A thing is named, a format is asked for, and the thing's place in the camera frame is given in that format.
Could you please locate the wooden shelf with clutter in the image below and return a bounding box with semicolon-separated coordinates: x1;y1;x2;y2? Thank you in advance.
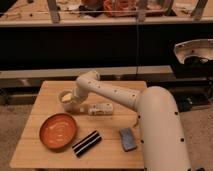
0;0;213;27

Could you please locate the blue sponge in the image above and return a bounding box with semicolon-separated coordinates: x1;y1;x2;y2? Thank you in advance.
119;128;137;152

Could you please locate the wooden table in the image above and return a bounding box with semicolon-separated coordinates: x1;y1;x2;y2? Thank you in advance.
10;81;144;169

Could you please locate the white small carton box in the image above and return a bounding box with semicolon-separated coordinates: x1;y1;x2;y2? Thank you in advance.
88;103;114;115

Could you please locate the silver metal dome appliance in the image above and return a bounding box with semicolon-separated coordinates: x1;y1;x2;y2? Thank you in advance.
173;39;213;64

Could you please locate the black hanging cable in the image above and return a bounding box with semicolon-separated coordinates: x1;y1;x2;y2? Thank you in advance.
134;21;139;76

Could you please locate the black striped block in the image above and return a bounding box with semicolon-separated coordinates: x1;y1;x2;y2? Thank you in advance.
72;130;102;157

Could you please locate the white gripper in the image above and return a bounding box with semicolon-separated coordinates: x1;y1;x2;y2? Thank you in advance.
72;87;88;113

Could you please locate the white ceramic cup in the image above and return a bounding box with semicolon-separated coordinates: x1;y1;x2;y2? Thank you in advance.
58;90;79;112

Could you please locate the orange bowl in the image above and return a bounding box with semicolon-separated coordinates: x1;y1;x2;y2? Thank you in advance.
39;113;77;150

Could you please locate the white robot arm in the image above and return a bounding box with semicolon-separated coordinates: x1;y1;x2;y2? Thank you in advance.
73;70;191;171

